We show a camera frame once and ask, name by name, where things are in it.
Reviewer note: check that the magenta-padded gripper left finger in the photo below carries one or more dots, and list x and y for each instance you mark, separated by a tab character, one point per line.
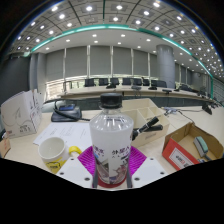
87	160

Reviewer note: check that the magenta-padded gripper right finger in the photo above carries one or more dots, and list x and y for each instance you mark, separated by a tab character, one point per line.
136	160

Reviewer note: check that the clear black-capped water bottle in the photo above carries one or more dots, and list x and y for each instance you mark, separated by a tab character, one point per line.
111	136

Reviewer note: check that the white printed paper sheet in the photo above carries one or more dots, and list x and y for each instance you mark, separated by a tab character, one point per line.
66	133

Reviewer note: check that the white mug with yellow print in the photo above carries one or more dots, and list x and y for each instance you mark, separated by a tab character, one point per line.
53	153

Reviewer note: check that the black clip in organizer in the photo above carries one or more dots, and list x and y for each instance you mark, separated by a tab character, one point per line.
146	126

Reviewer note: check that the red-sided open cardboard box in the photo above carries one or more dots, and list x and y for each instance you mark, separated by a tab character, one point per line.
176	155

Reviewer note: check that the beige divided organizer box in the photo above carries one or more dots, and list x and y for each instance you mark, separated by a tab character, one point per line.
146	113

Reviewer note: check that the green whiteboard eraser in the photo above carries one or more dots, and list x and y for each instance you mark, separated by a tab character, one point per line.
201	146

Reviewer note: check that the long curved conference desk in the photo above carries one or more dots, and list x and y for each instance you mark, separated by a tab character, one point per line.
133	90

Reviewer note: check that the row of black office chairs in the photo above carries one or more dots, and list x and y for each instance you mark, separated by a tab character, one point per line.
126	81

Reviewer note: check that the white paper ream box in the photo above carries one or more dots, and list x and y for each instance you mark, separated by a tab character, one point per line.
20	113

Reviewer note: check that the group of ceiling lights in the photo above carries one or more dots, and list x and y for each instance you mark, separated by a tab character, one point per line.
89	8

